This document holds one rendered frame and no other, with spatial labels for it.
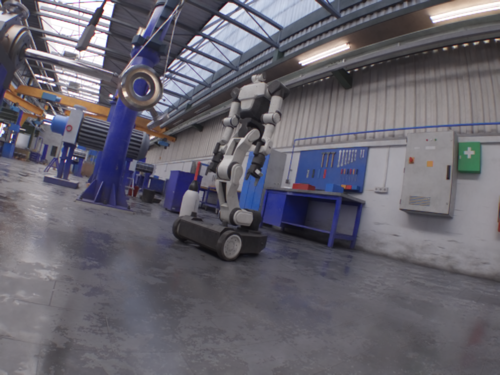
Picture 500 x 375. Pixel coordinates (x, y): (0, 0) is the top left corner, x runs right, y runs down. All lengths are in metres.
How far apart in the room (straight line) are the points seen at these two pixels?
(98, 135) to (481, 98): 6.67
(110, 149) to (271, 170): 3.88
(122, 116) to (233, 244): 2.36
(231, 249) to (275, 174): 4.65
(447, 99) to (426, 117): 0.50
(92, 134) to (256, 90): 3.96
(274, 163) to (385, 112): 2.80
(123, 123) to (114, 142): 0.26
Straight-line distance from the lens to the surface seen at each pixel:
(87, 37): 1.36
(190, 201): 3.14
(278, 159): 6.35
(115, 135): 3.50
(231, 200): 1.98
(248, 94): 2.17
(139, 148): 5.54
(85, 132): 5.51
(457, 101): 4.74
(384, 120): 5.13
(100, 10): 1.45
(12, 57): 2.14
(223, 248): 1.68
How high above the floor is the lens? 0.37
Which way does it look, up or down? 4 degrees up
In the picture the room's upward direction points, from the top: 12 degrees clockwise
